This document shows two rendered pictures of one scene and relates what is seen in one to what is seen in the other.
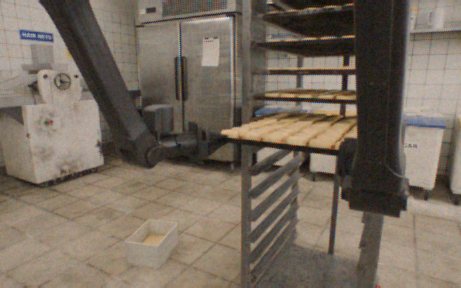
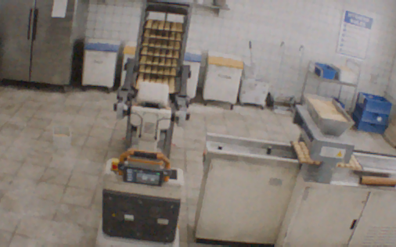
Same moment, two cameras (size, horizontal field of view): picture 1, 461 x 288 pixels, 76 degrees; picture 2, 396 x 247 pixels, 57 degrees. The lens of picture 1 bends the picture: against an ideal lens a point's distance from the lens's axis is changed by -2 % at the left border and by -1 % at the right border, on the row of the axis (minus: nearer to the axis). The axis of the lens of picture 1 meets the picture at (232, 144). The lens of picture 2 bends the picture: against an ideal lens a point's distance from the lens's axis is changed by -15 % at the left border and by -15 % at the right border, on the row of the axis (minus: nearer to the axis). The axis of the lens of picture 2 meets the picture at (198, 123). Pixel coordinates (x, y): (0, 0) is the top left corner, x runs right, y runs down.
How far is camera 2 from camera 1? 3.20 m
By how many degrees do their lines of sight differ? 35
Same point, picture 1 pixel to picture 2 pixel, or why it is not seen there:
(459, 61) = (210, 20)
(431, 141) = (194, 69)
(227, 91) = (69, 34)
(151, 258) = (66, 144)
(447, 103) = (203, 43)
